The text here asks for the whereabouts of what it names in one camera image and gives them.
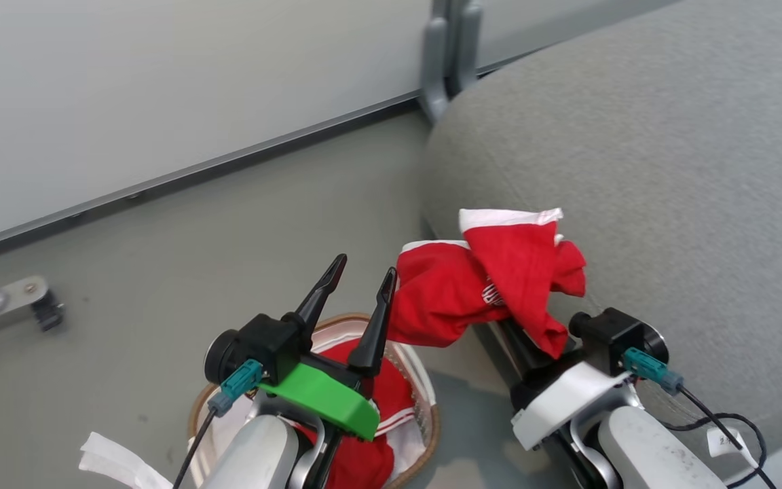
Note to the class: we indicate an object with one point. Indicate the red garment with white stripes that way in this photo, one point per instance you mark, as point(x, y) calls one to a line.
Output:
point(391, 394)

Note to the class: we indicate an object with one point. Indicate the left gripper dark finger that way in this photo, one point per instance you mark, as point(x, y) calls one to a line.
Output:
point(320, 295)
point(377, 326)

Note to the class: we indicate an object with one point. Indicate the dark wall baseboard strip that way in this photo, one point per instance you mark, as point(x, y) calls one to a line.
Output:
point(180, 175)

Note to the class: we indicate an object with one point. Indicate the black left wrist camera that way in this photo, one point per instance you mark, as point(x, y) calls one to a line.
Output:
point(262, 343)

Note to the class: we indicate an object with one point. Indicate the red garment with white trim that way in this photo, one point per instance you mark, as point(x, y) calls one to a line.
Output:
point(445, 292)

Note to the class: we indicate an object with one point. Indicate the grey fabric sofa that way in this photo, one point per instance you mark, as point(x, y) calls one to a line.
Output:
point(669, 170)

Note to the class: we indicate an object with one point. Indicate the grey metal wall bracket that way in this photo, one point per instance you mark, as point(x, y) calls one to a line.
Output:
point(449, 54)

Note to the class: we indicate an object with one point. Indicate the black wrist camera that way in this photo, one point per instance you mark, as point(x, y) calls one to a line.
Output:
point(262, 343)
point(611, 336)

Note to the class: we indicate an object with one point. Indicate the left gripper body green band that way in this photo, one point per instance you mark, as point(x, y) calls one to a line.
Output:
point(326, 397)

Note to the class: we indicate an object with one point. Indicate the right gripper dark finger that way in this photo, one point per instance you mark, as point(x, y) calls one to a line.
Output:
point(516, 346)

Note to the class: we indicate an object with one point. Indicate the grey stand leg with caster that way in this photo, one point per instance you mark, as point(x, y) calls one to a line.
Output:
point(17, 302)

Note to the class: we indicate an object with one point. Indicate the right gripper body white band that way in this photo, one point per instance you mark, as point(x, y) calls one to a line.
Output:
point(561, 401)

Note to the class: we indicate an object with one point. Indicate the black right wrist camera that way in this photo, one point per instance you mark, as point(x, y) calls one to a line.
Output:
point(611, 336)

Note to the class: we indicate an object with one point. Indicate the white crumpled cloth strip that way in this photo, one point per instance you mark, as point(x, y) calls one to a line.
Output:
point(119, 462)

